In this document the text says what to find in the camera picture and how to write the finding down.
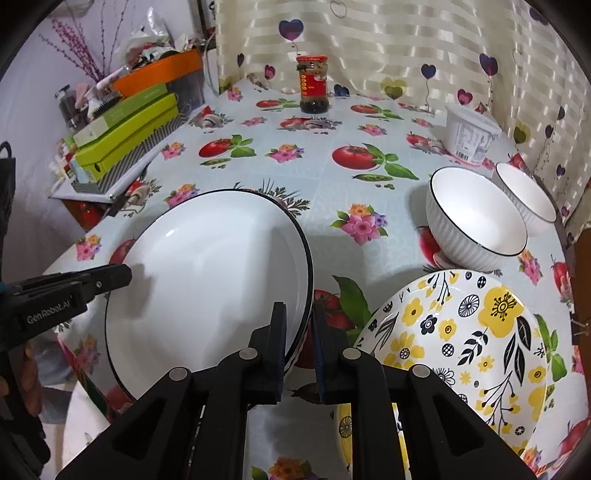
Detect white flat board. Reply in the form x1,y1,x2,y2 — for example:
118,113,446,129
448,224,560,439
50,148,160,204

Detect red-lidded sauce jar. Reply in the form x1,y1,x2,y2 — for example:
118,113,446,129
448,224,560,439
295,55,332,114

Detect pile of plastic packets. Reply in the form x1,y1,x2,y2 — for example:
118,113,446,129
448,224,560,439
122,7,204,70

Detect fruit-print tablecloth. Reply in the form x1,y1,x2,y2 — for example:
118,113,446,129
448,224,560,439
55,78,591,480

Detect pink flower branches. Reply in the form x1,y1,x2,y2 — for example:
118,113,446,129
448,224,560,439
39,18,116,84

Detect white plastic tub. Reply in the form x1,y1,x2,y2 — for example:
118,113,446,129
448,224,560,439
444,104,502,166

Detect black striped box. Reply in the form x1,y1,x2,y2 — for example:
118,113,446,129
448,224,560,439
71,76,206,197

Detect white ribbed bowl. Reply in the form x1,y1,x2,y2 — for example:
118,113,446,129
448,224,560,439
492,161,558,237
426,166,528,273

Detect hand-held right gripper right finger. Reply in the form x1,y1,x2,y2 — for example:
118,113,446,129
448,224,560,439
311,302,543,480

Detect pale green box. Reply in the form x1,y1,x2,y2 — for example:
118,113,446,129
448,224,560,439
73,83,168,148

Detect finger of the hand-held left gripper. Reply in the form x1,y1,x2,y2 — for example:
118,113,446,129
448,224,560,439
0,263,134,344

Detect lime green box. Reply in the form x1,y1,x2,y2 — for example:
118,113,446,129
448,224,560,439
75,92,180,183

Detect orange box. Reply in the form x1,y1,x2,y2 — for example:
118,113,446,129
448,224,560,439
113,50,205,97

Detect dark glass jar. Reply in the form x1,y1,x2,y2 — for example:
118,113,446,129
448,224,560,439
56,84,79,127

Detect wooden wardrobe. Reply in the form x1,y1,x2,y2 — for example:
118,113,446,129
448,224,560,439
571,235,591,333

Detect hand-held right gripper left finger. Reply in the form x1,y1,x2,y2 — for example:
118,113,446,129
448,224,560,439
55,302,289,480

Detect cream heart-print curtain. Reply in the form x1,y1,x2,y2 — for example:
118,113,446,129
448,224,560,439
215,0,583,241

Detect yellow floral plate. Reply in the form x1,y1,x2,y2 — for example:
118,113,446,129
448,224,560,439
335,269,561,480

